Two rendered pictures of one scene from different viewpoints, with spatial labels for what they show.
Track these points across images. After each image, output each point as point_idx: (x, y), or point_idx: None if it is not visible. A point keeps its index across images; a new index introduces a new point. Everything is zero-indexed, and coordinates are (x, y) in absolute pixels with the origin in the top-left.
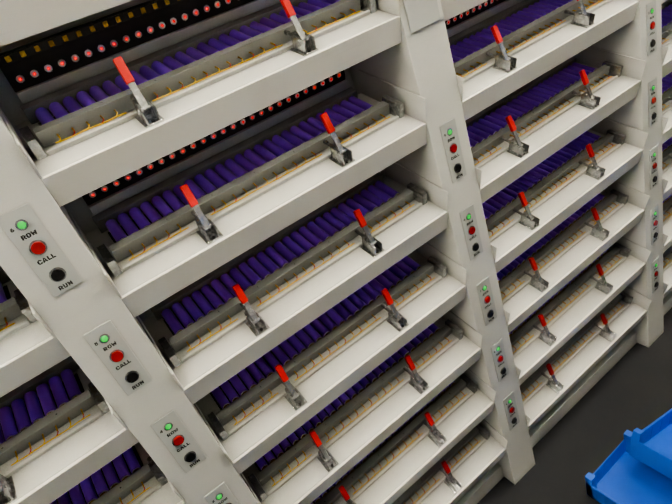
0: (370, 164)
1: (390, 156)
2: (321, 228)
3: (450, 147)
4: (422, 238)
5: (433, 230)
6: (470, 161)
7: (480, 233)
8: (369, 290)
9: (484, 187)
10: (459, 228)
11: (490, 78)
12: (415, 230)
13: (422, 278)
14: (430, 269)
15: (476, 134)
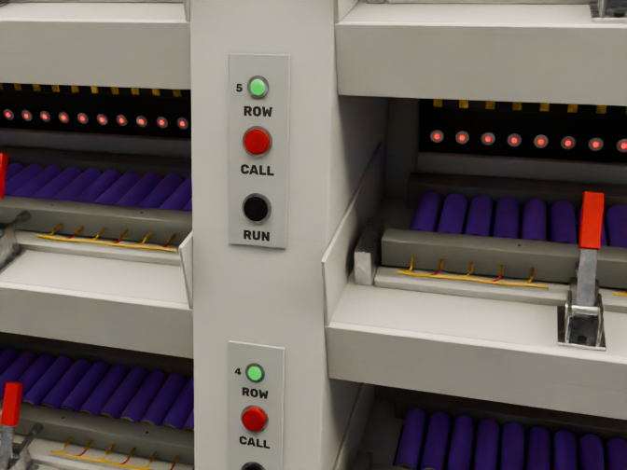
0: (8, 46)
1: (70, 59)
2: (24, 182)
3: (246, 133)
4: (105, 327)
5: (144, 331)
6: (314, 219)
7: (288, 453)
8: (75, 388)
9: (347, 331)
10: (216, 383)
11: (522, 16)
12: (88, 291)
13: (164, 455)
14: (190, 451)
15: (543, 224)
